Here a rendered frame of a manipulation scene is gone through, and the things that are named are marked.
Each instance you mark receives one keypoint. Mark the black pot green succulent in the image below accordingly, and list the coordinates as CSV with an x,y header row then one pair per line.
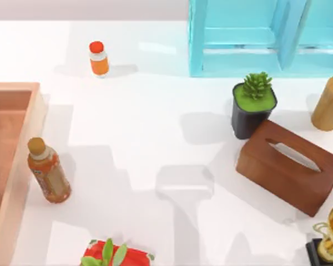
x,y
251,110

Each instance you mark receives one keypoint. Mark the small orange bottle red cap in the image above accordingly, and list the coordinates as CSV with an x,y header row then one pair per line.
x,y
99,63

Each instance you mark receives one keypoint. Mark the brown tea bottle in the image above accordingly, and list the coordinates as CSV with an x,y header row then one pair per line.
x,y
50,176

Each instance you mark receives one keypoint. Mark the brown wooden tissue box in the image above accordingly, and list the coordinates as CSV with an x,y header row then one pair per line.
x,y
285,171

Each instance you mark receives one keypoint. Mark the light blue rack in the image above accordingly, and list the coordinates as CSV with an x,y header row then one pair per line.
x,y
255,38

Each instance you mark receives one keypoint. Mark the red pot green plant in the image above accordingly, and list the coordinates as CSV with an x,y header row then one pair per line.
x,y
113,256

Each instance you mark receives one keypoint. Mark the salmon-coloured shallow box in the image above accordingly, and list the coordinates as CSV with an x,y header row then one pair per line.
x,y
8,155

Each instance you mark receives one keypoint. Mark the wooden cylinder cup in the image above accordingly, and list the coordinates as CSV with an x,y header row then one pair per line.
x,y
328,106

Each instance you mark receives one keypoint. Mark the gold trophy black base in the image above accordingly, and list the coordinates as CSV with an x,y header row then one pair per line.
x,y
328,241

